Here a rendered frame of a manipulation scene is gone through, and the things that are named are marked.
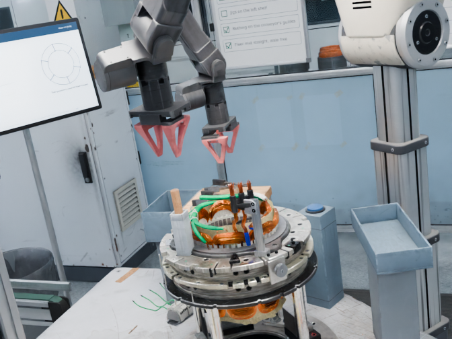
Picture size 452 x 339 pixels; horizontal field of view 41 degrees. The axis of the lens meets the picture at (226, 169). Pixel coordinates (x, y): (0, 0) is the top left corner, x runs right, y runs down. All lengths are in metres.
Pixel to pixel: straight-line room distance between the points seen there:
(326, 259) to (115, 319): 0.60
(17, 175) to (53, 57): 1.71
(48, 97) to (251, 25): 1.61
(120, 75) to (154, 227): 0.62
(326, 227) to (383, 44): 0.45
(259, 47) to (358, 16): 2.08
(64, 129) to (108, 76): 2.46
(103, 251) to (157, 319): 2.05
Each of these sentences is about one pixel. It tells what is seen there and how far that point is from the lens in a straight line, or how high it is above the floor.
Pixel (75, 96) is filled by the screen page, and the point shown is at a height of 1.30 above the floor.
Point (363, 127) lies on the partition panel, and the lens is 3.49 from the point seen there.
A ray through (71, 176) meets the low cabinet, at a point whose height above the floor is 0.69.
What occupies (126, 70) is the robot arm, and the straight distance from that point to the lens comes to 1.08.
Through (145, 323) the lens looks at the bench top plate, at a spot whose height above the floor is 0.78.
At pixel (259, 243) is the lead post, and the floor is 1.12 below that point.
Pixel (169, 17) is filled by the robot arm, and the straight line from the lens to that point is 1.03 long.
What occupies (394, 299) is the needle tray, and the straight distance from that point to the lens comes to 1.34.
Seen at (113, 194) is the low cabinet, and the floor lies 0.53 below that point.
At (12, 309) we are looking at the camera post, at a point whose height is 1.17.
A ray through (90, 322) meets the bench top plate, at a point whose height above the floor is 0.78.
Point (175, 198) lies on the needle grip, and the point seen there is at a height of 1.21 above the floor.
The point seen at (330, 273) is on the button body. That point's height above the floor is 0.87.
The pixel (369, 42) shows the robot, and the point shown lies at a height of 1.42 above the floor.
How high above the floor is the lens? 1.59
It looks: 17 degrees down
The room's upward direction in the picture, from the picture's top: 9 degrees counter-clockwise
